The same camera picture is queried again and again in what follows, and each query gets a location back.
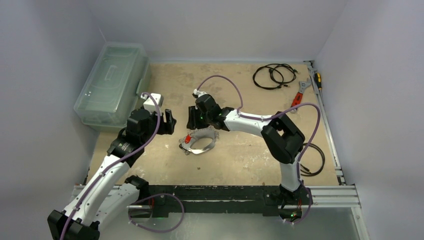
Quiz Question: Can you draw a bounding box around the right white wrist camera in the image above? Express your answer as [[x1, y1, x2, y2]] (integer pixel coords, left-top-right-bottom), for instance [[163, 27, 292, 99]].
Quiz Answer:
[[192, 89, 208, 99]]

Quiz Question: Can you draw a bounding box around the yellow black screwdriver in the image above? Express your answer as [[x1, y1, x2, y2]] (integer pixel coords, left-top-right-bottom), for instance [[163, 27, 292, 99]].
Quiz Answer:
[[313, 72, 322, 91]]

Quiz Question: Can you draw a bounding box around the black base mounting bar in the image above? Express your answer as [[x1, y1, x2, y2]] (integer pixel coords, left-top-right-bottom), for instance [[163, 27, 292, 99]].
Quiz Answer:
[[134, 185, 314, 221]]

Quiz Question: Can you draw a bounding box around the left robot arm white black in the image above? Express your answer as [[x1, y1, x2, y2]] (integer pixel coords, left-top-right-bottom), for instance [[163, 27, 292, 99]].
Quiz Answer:
[[47, 107, 177, 240]]

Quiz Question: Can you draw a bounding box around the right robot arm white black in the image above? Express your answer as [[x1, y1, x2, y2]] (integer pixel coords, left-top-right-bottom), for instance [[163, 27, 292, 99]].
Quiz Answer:
[[186, 91, 306, 204]]

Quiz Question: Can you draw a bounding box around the aluminium frame rail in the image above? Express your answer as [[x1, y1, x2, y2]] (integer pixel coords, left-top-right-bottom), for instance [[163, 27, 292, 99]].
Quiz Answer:
[[72, 60, 362, 210]]

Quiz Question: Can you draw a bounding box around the red tagged key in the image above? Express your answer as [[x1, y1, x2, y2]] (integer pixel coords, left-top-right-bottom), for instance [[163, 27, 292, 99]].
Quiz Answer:
[[184, 134, 192, 144]]

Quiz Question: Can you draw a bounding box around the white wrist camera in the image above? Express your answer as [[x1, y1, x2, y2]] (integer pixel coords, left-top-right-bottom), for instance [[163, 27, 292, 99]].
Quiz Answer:
[[140, 92, 164, 115], [192, 89, 208, 99]]

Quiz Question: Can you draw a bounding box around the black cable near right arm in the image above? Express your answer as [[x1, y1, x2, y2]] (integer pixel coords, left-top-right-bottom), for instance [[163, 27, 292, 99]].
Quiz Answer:
[[299, 143, 327, 178]]

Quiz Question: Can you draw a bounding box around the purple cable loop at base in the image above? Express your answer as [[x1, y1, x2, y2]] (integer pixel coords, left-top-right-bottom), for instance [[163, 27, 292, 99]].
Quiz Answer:
[[127, 194, 185, 234]]

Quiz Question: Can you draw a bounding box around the clear plastic storage box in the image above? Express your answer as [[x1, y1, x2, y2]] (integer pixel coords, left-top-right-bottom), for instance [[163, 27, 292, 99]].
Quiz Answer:
[[73, 42, 152, 133]]

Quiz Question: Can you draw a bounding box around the red handled adjustable wrench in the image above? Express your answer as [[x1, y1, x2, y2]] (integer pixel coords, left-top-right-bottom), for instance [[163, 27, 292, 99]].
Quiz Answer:
[[290, 78, 312, 108]]

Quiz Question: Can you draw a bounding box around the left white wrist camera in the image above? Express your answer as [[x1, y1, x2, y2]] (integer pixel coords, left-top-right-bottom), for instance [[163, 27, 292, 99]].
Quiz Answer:
[[140, 92, 164, 115]]

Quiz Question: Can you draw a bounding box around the black coiled cable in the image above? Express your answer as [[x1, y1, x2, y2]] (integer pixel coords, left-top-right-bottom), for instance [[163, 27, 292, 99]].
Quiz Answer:
[[252, 63, 300, 91]]

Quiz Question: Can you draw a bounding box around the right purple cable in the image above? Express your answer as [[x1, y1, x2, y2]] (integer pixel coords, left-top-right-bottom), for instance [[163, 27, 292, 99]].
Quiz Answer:
[[196, 74, 322, 186]]

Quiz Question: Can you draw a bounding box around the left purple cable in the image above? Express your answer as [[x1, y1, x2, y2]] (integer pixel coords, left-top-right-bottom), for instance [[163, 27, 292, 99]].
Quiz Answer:
[[58, 92, 163, 240]]

